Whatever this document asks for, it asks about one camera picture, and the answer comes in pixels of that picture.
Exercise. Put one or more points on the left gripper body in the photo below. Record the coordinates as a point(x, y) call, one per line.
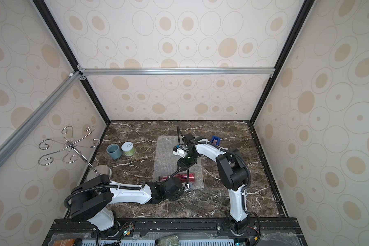
point(174, 197)

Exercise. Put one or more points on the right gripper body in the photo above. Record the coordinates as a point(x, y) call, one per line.
point(187, 160)

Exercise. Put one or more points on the pink wine bottle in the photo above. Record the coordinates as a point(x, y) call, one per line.
point(182, 176)

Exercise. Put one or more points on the bubble wrap sheet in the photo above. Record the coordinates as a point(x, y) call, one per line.
point(166, 162)

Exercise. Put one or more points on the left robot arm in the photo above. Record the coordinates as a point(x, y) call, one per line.
point(88, 201)

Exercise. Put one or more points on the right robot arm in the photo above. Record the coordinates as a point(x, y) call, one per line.
point(233, 173)

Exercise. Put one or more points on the blue tape dispenser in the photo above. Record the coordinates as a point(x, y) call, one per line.
point(216, 140)

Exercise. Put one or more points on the green white tin can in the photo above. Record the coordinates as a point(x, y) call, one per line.
point(128, 148)

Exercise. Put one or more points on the teal ceramic cup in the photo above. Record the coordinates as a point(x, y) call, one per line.
point(114, 151)

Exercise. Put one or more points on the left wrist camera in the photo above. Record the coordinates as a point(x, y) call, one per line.
point(187, 187)

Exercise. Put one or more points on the circuit board with wires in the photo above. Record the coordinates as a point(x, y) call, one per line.
point(126, 229)

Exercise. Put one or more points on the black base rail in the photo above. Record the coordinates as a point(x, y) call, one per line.
point(178, 232)

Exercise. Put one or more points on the metal wire glass rack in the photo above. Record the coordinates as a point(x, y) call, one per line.
point(68, 150)

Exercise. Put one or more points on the horizontal aluminium rail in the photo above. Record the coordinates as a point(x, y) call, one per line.
point(177, 71)

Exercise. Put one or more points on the diagonal aluminium rail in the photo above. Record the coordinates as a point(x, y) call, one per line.
point(19, 135)

